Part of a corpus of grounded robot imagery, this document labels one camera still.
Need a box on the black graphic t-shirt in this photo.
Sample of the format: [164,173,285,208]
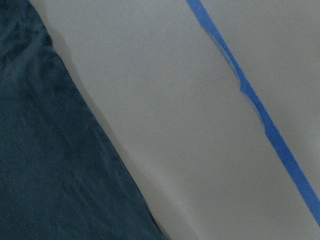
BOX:
[0,0,164,240]

